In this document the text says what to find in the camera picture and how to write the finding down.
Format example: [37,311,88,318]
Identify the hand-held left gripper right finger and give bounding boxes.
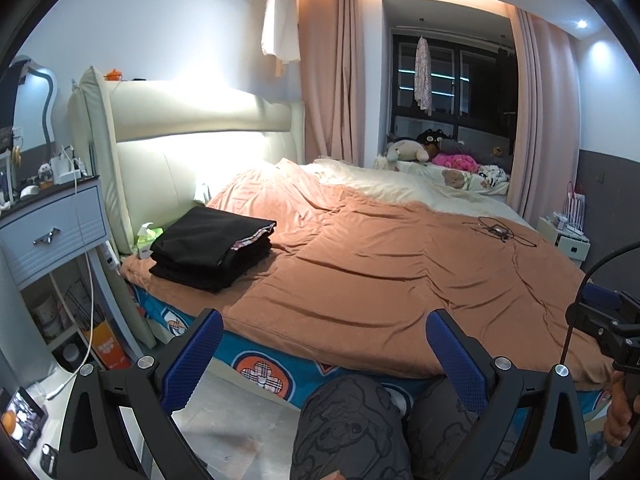
[425,308,588,480]

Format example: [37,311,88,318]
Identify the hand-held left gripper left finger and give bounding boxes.
[57,307,225,480]

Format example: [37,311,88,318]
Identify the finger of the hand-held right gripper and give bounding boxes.
[565,284,626,347]

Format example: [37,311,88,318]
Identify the black and bear-print pants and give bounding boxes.
[150,208,277,267]

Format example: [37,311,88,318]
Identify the folded black pants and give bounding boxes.
[150,242,273,282]

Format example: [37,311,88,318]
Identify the person's right hand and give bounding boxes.
[604,390,637,449]

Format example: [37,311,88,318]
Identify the blue cartoon bed sheet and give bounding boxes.
[122,280,616,441]

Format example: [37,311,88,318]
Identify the small white nightstand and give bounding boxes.
[537,215,591,261]

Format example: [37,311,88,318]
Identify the orange box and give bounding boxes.
[82,320,133,371]

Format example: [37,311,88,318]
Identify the person's right leg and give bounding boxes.
[405,375,496,480]

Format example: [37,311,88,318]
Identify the pink white striped bag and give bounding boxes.
[566,182,588,233]

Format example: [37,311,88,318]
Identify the orange blanket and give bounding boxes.
[120,162,618,391]

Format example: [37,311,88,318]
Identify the green tissue box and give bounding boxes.
[135,222,165,260]

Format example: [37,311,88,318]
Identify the person's patterned grey legs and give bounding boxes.
[289,375,412,480]

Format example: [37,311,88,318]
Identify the white jar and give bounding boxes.
[32,295,63,336]

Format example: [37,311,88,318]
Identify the black white patterned cloth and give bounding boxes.
[477,165,511,189]

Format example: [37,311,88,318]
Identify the black tablet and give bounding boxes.
[0,387,49,445]

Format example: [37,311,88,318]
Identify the cream duvet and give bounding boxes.
[277,157,531,228]

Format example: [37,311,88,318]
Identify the cream bear-print quilt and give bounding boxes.
[390,160,511,196]

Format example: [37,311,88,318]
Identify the cream bed headboard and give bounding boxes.
[67,65,306,256]

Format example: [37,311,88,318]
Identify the blue nightstand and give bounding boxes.
[0,175,151,361]

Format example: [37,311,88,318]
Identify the pink fluffy plush toy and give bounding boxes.
[432,152,478,172]

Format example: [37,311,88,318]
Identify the pink curtain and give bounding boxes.
[510,5,583,221]
[297,0,386,168]

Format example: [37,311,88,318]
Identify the beige plush toy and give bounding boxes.
[385,139,431,163]

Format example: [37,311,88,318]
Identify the black brown plush toy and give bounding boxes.
[416,129,453,158]

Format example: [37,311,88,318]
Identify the white charger box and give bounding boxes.
[50,147,86,184]

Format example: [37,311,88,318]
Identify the dark window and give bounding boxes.
[382,0,518,161]

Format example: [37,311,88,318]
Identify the floral hanging garment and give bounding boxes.
[414,35,433,116]

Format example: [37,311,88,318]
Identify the white framed mirror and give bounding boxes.
[10,55,58,156]

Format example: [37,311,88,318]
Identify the white hanging garment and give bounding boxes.
[261,0,301,78]

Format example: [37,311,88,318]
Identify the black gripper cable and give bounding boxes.
[557,242,640,368]

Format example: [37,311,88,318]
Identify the white charging cable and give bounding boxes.
[45,152,97,402]

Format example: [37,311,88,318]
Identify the black corded device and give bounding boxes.
[462,216,538,248]

